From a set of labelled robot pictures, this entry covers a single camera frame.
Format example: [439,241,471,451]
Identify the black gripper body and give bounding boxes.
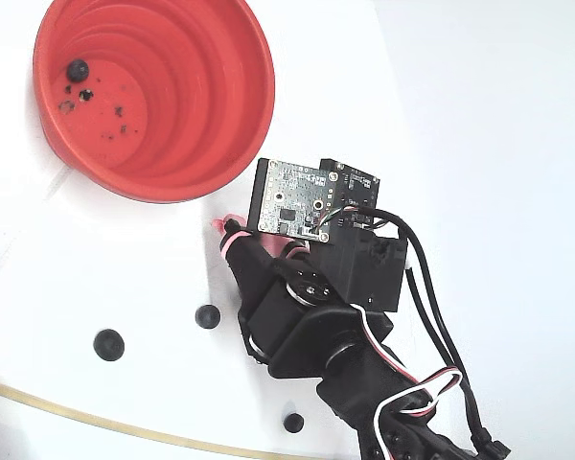
[280,222,409,313]

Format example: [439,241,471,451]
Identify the pink-tipped gripper finger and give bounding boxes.
[261,234,312,260]
[213,216,282,312]

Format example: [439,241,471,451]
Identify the red collapsible silicone cup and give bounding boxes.
[32,0,276,205]

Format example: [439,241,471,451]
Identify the white red black servo wire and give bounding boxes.
[354,306,466,460]

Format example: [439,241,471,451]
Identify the pale-board wrist camera module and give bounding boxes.
[248,157,334,243]

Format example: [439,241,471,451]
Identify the black-board wrist camera module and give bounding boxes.
[318,157,382,226]

